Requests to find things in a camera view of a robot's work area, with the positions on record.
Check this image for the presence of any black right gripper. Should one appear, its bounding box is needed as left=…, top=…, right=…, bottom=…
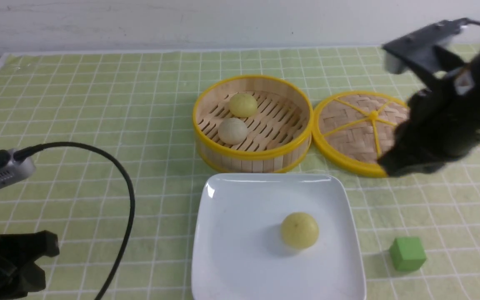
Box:
left=377, top=53, right=480, bottom=177

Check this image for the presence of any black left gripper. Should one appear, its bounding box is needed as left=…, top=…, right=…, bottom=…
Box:
left=0, top=230, right=60, bottom=300

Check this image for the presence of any pale yellow steamed bun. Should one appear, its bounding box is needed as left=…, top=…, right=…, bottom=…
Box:
left=228, top=93, right=258, bottom=118

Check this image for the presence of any white-grey steamed bun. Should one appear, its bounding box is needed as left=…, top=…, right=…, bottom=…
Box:
left=217, top=118, right=248, bottom=145

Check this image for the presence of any white square plate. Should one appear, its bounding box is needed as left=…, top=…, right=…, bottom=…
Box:
left=192, top=173, right=367, bottom=300

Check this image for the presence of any woven bamboo steamer lid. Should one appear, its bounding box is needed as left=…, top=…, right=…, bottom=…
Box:
left=312, top=91, right=409, bottom=178

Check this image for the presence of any green checkered tablecloth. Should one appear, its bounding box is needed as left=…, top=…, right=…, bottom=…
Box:
left=0, top=47, right=480, bottom=300

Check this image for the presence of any green foam cube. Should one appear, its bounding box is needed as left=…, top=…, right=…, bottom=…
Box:
left=389, top=237, right=427, bottom=272

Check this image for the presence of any bamboo steamer basket yellow rim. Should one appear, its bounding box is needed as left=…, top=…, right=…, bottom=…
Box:
left=192, top=75, right=314, bottom=173

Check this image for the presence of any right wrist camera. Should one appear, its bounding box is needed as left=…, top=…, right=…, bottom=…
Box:
left=382, top=18, right=468, bottom=74

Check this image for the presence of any black camera cable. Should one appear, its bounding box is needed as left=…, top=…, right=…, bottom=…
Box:
left=15, top=142, right=136, bottom=300

